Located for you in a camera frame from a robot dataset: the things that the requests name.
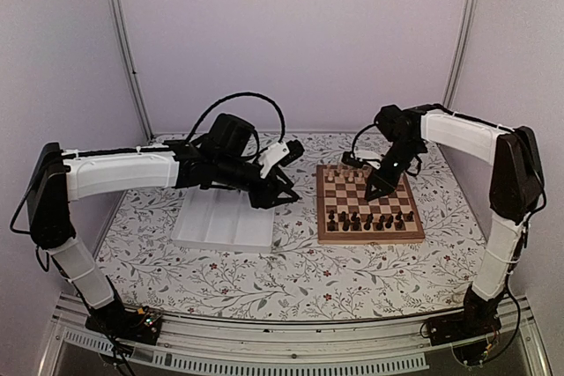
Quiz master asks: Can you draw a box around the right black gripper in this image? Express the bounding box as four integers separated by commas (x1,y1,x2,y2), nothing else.
366,138,425,202

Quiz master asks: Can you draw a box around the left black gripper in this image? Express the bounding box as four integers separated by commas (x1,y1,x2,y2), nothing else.
216,154,301,210

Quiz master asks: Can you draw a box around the dark chess rook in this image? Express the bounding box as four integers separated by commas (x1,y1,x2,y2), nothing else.
375,215,386,231

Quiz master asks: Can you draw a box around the wooden chess board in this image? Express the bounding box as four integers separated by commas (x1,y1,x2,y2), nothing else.
315,165,425,245

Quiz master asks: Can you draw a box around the white plastic tray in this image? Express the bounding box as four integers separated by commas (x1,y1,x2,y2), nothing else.
171,189,274,254

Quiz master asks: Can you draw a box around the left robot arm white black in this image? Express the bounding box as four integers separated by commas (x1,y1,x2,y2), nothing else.
10,114,304,335

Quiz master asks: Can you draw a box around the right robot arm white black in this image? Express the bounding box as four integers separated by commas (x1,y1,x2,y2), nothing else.
365,104,546,337

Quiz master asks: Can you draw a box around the floral table cloth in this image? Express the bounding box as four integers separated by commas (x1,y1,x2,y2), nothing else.
96,133,486,321

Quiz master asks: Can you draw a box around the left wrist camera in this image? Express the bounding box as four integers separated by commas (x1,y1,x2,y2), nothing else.
257,140,304,179

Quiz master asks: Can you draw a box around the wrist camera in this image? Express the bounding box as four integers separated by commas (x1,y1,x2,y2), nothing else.
341,150,383,169
257,140,304,179

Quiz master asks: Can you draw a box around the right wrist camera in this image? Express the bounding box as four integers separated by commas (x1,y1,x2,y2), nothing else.
341,150,383,169

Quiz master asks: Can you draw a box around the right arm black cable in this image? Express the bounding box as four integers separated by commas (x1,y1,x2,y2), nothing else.
352,122,380,161

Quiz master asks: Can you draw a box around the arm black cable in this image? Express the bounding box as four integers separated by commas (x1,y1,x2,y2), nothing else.
189,92,286,148
352,122,380,161

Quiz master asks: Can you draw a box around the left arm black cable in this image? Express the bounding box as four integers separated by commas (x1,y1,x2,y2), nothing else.
189,92,286,148

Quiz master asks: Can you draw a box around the aluminium front rail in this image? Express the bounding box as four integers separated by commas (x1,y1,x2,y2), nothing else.
38,295,553,375

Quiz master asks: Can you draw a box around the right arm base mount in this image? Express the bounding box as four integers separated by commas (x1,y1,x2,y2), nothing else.
420,312,501,366

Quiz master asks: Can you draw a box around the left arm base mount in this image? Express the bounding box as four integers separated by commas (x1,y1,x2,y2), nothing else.
85,303,162,345

